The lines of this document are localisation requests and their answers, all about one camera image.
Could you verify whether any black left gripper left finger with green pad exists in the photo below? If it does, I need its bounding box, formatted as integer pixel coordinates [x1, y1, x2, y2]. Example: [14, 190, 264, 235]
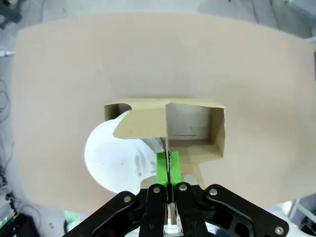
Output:
[63, 152, 171, 237]

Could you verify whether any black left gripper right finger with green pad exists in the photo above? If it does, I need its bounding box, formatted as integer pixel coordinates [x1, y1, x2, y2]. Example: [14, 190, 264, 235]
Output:
[168, 151, 290, 237]

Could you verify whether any cardboard box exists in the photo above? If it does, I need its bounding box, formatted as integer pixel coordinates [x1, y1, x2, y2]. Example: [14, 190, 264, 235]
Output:
[103, 98, 227, 226]

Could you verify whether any black device with green lights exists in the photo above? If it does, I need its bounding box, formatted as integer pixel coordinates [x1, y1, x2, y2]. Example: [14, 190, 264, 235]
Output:
[0, 209, 19, 229]

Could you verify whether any black stand foot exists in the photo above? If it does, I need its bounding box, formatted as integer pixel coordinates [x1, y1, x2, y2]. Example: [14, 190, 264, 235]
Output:
[0, 0, 23, 25]

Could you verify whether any black floor cable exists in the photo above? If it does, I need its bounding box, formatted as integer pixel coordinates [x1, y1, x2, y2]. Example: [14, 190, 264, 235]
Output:
[0, 79, 13, 121]

